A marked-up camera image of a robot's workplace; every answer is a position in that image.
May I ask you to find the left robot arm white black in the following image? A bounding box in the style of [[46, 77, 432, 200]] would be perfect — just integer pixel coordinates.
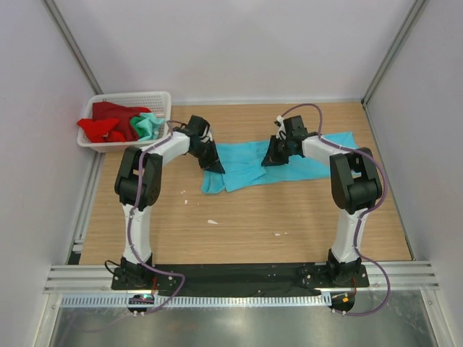
[[111, 115, 225, 290]]

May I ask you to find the dark red t shirt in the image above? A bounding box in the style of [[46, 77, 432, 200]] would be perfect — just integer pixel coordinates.
[[92, 101, 150, 142]]

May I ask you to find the right aluminium corner post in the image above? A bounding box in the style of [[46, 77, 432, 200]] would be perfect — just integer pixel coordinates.
[[361, 0, 429, 109]]

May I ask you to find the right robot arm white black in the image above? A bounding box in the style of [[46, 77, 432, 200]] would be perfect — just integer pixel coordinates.
[[261, 116, 383, 286]]

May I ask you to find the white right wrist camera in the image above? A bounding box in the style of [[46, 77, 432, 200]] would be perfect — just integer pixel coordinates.
[[274, 116, 286, 140]]

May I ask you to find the blue t shirt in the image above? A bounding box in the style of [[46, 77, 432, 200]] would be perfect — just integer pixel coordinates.
[[200, 130, 360, 195]]

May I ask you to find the white plastic laundry basket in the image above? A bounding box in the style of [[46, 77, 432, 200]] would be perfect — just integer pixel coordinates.
[[77, 91, 171, 153]]

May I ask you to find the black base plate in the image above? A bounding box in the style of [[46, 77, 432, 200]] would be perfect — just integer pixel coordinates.
[[110, 262, 370, 298]]

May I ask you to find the grey slotted cable duct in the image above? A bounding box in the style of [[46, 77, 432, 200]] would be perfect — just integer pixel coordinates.
[[61, 293, 331, 309]]

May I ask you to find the left aluminium corner post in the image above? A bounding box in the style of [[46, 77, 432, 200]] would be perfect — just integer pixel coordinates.
[[42, 0, 103, 95]]

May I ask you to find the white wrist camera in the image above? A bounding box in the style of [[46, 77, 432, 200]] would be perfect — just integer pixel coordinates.
[[274, 116, 286, 140], [200, 124, 213, 143]]

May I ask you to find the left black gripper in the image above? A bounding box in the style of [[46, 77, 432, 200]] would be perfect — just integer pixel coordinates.
[[190, 140, 225, 174]]

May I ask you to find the aluminium corner post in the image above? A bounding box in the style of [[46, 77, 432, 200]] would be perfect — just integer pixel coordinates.
[[361, 0, 429, 109], [42, 0, 103, 95]]

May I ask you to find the mint green t shirt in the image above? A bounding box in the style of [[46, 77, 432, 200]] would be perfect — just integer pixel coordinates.
[[129, 112, 165, 141]]

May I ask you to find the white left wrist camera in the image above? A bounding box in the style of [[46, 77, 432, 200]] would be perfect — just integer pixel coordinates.
[[200, 124, 213, 143]]

